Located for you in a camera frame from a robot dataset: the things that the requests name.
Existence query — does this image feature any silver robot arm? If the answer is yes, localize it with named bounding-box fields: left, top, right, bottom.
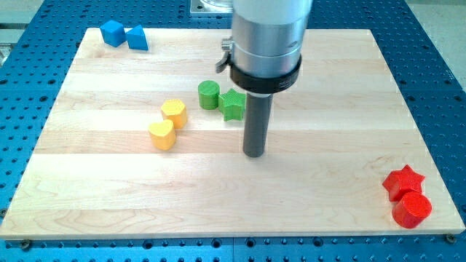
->
left=216, top=0, right=312, bottom=97

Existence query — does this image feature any wooden board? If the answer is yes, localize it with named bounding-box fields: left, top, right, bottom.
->
left=1, top=28, right=465, bottom=240

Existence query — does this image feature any green star block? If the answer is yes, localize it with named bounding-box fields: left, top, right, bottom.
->
left=218, top=89, right=246, bottom=122

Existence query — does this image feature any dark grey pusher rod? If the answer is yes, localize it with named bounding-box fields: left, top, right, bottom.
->
left=242, top=93, right=273, bottom=158

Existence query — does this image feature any green cylinder block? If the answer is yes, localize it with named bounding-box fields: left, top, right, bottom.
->
left=198, top=80, right=220, bottom=110

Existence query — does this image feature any yellow hexagon block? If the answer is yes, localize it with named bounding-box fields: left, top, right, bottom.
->
left=161, top=99, right=188, bottom=129

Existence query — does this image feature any yellow heart block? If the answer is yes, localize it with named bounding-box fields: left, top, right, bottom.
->
left=149, top=119, right=176, bottom=151

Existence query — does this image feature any blue triangle block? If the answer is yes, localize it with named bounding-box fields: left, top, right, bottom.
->
left=126, top=25, right=149, bottom=51

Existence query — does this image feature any blue cube block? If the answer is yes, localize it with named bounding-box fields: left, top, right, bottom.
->
left=100, top=20, right=126, bottom=47

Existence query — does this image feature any red star block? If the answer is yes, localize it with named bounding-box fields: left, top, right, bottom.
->
left=382, top=164, right=425, bottom=202

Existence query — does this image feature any red cylinder block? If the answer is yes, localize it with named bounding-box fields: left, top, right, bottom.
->
left=392, top=191, right=433, bottom=229

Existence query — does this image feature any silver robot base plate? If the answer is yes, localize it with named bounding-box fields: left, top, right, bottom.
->
left=189, top=0, right=232, bottom=17

